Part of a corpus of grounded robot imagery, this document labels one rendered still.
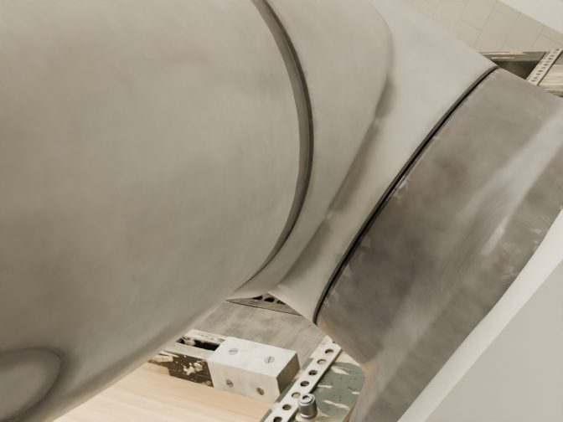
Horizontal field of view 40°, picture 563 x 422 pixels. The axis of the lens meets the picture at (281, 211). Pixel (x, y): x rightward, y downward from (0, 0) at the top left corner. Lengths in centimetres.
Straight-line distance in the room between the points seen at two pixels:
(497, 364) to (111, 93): 11
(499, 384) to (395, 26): 19
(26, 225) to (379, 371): 21
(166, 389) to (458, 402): 104
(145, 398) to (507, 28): 535
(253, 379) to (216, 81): 94
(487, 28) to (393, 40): 600
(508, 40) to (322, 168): 603
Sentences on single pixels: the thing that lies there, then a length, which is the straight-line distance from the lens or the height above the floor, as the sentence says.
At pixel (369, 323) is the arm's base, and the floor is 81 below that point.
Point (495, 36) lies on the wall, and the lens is 633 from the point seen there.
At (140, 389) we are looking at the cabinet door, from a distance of 126.
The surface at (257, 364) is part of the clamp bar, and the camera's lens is 114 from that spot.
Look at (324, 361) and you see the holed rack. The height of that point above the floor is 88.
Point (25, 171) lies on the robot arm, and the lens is 17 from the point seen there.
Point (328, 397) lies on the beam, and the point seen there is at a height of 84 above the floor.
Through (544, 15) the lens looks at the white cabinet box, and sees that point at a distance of 466.
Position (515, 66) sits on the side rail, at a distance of 233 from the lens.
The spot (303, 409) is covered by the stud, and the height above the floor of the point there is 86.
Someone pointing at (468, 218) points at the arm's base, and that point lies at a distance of 30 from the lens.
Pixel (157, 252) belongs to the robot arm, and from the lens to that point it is 20.
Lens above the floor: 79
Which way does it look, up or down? 13 degrees up
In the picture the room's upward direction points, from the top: 57 degrees counter-clockwise
